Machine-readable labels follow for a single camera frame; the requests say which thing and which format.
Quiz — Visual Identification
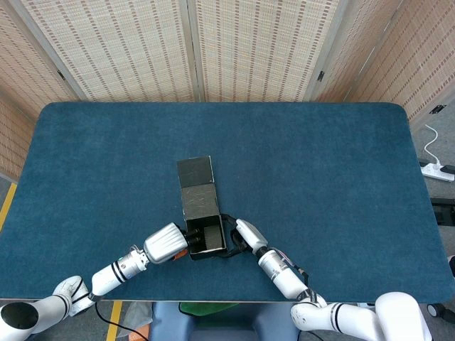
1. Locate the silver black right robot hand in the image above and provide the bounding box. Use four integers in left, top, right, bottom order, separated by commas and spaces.
222, 215, 269, 259

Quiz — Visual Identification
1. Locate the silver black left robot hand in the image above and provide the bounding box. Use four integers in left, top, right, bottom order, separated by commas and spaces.
143, 222, 202, 266

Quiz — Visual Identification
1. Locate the black cardboard folding box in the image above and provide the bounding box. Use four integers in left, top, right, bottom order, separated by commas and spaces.
176, 155, 228, 262

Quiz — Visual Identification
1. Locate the green cloth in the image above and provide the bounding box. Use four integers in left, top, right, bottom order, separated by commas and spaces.
178, 301, 232, 316

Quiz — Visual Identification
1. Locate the grey cloth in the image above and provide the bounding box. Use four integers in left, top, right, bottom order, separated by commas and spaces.
119, 301, 154, 338

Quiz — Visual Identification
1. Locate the yellow floor tape strip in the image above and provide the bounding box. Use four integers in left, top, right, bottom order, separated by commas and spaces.
106, 301, 124, 341
0, 183, 18, 232

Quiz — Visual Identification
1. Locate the orange object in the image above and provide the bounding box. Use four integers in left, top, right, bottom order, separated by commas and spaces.
128, 325, 152, 341

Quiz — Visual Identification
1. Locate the blue felt table mat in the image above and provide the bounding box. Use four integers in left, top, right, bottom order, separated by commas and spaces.
0, 102, 455, 303

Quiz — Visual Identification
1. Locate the white power strip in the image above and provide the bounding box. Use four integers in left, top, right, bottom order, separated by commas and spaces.
420, 161, 455, 182

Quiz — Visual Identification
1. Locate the black equipment stand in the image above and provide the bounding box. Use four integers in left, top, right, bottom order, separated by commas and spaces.
429, 197, 455, 225

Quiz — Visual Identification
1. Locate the bamboo folding screen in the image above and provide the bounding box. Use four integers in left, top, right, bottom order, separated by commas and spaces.
0, 0, 455, 180

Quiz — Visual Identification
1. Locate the black caster wheel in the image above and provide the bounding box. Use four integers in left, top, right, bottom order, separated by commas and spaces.
426, 301, 449, 318

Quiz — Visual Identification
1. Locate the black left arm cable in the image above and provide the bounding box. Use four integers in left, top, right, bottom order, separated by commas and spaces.
94, 301, 129, 330

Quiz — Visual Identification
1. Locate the white power cable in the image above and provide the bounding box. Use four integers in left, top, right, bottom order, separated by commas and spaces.
424, 124, 444, 168

